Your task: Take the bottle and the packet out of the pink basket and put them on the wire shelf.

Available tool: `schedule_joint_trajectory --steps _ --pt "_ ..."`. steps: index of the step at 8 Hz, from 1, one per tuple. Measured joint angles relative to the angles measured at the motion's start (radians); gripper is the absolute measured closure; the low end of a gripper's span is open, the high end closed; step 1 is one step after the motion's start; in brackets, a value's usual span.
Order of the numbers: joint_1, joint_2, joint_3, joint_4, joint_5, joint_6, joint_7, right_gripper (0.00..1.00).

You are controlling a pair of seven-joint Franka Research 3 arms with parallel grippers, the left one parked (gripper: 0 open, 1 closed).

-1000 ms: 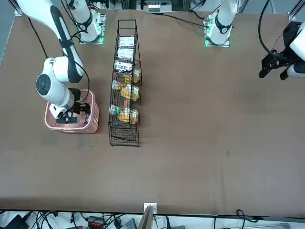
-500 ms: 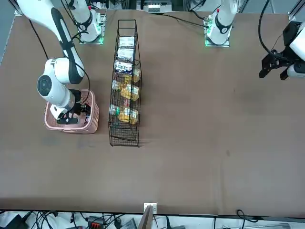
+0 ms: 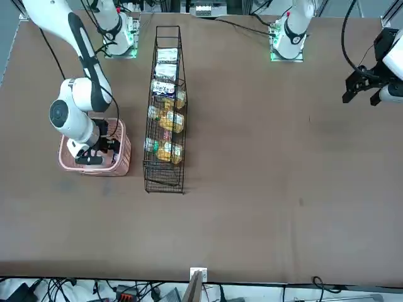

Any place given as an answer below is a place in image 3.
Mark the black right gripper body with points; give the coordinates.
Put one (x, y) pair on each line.
(105, 145)

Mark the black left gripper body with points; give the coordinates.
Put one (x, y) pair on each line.
(376, 77)

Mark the yellow drink bottle white cap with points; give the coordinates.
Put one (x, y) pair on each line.
(170, 154)
(171, 121)
(180, 100)

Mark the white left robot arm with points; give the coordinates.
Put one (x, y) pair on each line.
(294, 34)

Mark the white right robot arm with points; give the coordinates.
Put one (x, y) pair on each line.
(67, 126)

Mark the pink plastic basket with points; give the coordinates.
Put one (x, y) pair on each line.
(124, 160)

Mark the left wrist black box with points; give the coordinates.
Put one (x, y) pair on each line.
(385, 41)

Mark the aluminium profile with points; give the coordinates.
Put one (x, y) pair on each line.
(390, 14)
(24, 11)

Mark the orange black device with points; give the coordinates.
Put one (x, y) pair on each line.
(126, 294)

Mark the grey foot pedal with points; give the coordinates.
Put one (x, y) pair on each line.
(172, 296)

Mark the white power strip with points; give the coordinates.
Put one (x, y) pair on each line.
(203, 9)

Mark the black power adapter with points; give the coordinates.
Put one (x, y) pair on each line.
(20, 292)

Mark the metal rod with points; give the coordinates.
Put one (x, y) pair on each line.
(340, 297)

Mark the wrist camera black bracket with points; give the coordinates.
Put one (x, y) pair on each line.
(89, 159)

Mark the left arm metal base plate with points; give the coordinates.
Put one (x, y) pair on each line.
(299, 59)

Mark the aluminium upright post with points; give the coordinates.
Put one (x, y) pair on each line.
(196, 283)

